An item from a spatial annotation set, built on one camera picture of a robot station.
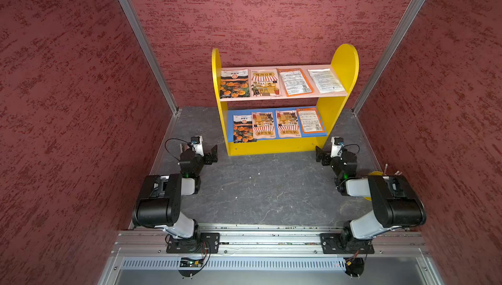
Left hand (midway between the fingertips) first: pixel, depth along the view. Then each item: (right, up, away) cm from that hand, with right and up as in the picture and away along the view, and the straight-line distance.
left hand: (208, 148), depth 94 cm
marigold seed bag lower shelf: (+18, +10, -1) cm, 20 cm away
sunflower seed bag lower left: (+28, +11, +1) cm, 30 cm away
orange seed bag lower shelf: (+52, +14, +4) cm, 53 cm away
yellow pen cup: (+75, -10, -11) cm, 76 cm away
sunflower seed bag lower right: (+40, +12, +1) cm, 42 cm away
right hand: (+58, 0, 0) cm, 58 cm away
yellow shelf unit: (+31, +20, +6) cm, 37 cm away
